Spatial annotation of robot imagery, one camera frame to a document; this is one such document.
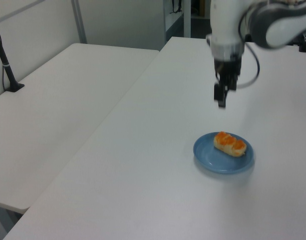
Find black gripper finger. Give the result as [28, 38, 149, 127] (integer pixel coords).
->
[227, 75, 238, 92]
[214, 83, 228, 109]

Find bread roll with orange topping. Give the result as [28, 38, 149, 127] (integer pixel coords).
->
[213, 131, 247, 158]

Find white shelf frame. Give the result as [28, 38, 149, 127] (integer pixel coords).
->
[163, 0, 192, 45]

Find black table clamp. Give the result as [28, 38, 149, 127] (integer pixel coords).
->
[298, 32, 306, 54]

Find black hanging strap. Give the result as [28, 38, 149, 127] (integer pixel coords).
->
[169, 0, 183, 15]

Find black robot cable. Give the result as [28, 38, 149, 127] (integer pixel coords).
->
[236, 41, 261, 89]

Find blue round plate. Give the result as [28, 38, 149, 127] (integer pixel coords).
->
[193, 131, 255, 175]

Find black camera stand pole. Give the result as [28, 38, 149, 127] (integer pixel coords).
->
[0, 19, 25, 94]

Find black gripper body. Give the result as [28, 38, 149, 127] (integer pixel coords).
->
[213, 56, 243, 86]

